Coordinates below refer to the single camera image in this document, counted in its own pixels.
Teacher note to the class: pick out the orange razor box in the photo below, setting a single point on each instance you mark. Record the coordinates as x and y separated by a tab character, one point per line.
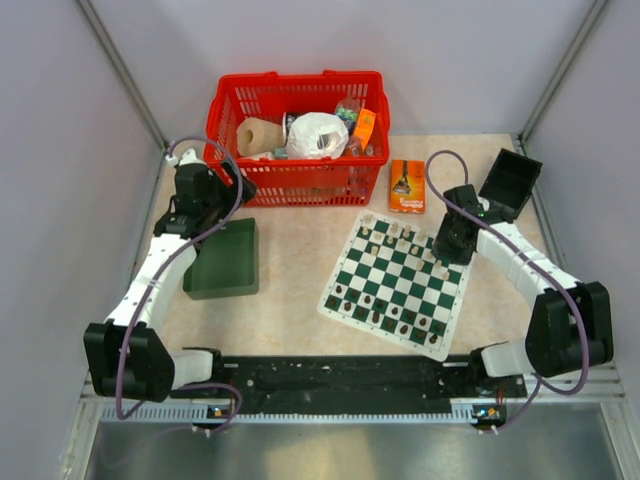
407	192

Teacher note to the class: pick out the green plastic tray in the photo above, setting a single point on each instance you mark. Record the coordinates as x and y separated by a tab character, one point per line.
227	264

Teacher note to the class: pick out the white wrapped paper roll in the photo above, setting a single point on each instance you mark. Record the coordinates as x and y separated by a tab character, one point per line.
316	135

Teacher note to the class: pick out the red plastic shopping basket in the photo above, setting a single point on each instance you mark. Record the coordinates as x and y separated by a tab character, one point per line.
347	180

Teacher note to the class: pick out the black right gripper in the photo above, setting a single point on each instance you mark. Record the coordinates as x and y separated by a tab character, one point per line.
442	248

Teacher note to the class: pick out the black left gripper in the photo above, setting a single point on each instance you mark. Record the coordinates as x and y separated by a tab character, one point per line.
229	193

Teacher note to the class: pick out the metal frame rail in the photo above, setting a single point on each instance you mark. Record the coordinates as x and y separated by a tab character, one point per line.
119	67

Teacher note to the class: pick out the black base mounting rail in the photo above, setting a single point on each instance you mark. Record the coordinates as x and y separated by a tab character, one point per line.
379	384

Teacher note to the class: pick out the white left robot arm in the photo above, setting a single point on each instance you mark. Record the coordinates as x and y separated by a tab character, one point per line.
126	357

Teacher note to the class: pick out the orange small carton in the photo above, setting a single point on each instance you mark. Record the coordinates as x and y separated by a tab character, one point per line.
364	127

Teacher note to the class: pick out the brown toilet paper roll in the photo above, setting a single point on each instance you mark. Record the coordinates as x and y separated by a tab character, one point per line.
255	136

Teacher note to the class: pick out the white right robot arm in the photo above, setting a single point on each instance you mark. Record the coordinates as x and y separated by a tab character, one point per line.
570	326

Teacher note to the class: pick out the green white chess mat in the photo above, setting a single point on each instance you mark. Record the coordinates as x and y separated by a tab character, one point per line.
399	278

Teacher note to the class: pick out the black plastic bin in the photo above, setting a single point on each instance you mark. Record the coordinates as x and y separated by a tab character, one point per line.
509	184

